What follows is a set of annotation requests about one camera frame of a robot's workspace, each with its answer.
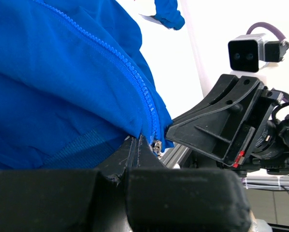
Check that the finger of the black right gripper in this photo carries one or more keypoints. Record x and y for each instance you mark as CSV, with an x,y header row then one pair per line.
x,y
219,127

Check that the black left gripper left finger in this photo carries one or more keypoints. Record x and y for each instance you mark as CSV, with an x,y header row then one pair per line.
x,y
66,200

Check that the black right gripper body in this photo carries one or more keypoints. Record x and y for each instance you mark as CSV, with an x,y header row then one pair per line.
x,y
257,133

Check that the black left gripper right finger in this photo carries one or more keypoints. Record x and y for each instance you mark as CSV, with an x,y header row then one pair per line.
x,y
159,199

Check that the blue white red hooded jacket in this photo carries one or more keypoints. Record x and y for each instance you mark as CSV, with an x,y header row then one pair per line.
x,y
73,84

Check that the aluminium table frame rail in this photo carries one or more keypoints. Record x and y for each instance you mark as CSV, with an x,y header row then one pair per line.
x,y
175,157

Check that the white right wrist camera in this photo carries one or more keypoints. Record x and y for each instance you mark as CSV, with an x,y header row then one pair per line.
x,y
251,53

